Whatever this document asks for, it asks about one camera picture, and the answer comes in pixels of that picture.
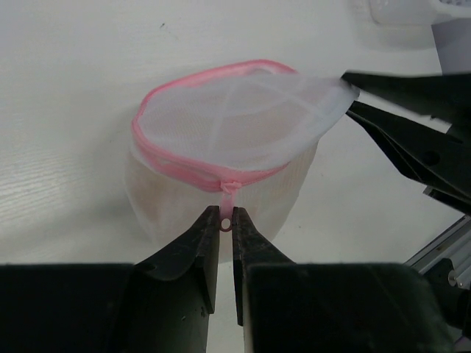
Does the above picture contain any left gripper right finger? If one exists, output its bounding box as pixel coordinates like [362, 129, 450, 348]
[232, 207, 454, 352]

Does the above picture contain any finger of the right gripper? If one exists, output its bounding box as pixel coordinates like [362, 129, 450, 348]
[347, 101, 470, 213]
[341, 71, 470, 127]

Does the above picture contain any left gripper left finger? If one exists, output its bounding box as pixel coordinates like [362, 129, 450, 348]
[1, 206, 219, 352]

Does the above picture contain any white mesh laundry bag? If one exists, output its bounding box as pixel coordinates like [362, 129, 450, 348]
[124, 60, 359, 262]

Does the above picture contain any white plastic basket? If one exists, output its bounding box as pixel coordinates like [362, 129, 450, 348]
[369, 0, 470, 26]

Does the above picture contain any aluminium frame rail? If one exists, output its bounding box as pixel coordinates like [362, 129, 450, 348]
[406, 216, 470, 289]

